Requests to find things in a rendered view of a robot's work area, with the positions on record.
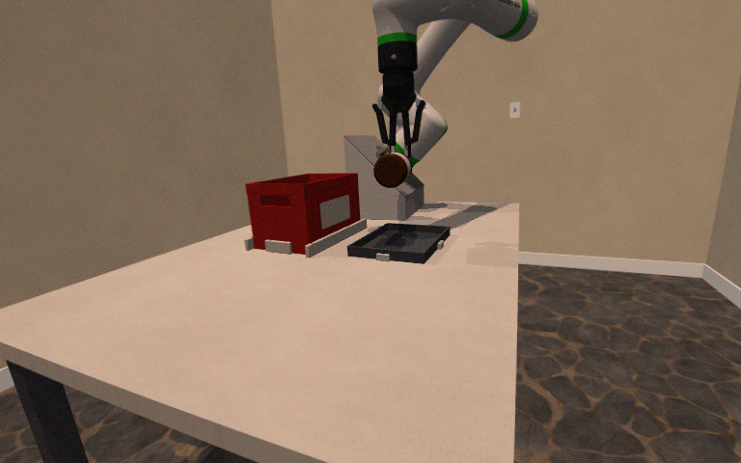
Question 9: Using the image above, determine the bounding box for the brown bottle with white label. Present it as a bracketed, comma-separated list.
[373, 152, 412, 188]

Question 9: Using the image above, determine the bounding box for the red divided crate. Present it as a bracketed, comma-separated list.
[246, 173, 360, 255]

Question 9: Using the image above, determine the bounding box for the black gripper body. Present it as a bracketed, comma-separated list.
[381, 70, 417, 114]

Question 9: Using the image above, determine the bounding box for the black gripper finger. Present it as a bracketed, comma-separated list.
[372, 98, 397, 153]
[400, 97, 426, 158]

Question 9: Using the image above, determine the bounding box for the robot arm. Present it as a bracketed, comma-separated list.
[372, 0, 538, 168]

